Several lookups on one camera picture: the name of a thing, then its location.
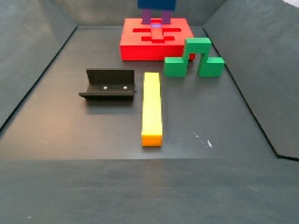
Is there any yellow long bar block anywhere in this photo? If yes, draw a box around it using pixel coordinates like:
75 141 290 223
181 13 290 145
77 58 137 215
142 72 163 147

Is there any purple U-shaped block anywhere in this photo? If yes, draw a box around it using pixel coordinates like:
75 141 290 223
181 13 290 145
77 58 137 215
142 9 173 25

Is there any blue U-shaped block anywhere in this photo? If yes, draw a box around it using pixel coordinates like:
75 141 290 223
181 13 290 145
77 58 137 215
138 0 177 11

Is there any red base block with recesses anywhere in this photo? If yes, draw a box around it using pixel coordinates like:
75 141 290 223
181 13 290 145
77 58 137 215
119 18 194 61

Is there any black angled fixture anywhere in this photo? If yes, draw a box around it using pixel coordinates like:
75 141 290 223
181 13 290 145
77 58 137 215
79 68 137 101

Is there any green arch-shaped block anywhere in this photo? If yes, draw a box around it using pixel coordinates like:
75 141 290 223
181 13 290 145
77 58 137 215
163 38 226 78

